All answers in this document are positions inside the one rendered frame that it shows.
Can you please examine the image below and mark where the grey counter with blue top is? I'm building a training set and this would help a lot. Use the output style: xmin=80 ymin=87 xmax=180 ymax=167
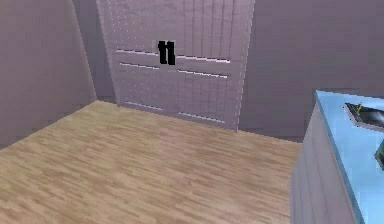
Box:
xmin=289 ymin=89 xmax=384 ymax=224

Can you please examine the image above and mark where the steel sink basin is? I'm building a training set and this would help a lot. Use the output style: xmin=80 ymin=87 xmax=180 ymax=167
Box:
xmin=343 ymin=102 xmax=384 ymax=133

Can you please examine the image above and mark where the dark green object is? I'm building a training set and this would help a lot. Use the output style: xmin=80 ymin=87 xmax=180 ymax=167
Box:
xmin=373 ymin=139 xmax=384 ymax=170

